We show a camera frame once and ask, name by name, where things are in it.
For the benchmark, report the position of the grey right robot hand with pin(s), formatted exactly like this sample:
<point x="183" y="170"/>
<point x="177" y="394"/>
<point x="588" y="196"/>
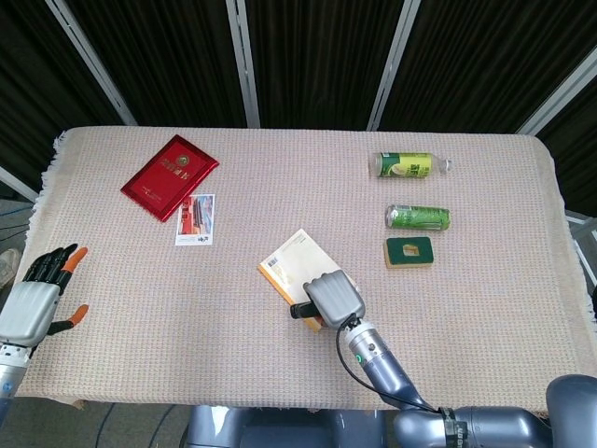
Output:
<point x="336" y="298"/>

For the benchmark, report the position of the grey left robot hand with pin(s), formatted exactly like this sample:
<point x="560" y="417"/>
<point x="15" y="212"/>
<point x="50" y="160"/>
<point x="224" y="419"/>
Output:
<point x="28" y="308"/>

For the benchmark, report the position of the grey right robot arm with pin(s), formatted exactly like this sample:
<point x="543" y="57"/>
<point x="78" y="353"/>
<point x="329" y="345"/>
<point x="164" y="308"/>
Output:
<point x="382" y="364"/>

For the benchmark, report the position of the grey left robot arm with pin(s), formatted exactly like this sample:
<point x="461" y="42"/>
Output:
<point x="9" y="368"/>

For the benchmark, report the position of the yellow paperback book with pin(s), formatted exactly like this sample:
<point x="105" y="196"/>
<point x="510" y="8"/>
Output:
<point x="298" y="261"/>

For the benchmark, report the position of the white shoe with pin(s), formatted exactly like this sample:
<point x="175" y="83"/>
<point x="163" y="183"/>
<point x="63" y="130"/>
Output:
<point x="7" y="266"/>

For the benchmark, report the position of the green and yellow sponge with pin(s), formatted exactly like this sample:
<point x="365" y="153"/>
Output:
<point x="396" y="254"/>

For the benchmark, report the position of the green energy drink can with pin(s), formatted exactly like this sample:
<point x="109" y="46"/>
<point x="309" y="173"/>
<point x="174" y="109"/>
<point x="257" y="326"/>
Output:
<point x="420" y="218"/>

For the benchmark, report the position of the grey robot torso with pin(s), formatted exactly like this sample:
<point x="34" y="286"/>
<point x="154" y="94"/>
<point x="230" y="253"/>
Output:
<point x="280" y="429"/>

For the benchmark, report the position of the beige woven tablecloth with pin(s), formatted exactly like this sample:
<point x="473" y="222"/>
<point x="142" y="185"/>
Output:
<point x="186" y="303"/>

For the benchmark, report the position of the clear bottle with green label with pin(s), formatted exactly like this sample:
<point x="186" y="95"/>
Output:
<point x="406" y="165"/>

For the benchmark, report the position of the postcard with red building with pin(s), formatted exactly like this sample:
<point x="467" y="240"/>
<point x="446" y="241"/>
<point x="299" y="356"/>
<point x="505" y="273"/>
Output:
<point x="198" y="224"/>

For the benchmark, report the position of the red certificate folder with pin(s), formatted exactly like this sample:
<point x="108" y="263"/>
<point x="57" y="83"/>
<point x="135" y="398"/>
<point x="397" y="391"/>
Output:
<point x="168" y="179"/>

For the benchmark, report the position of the grey partition post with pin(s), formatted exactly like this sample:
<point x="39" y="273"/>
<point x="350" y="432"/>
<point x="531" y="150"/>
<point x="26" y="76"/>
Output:
<point x="394" y="60"/>
<point x="18" y="184"/>
<point x="559" y="93"/>
<point x="244" y="60"/>
<point x="91" y="60"/>

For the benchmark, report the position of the white metal frame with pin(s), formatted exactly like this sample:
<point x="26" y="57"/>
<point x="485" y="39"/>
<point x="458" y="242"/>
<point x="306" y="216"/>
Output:
<point x="583" y="228"/>

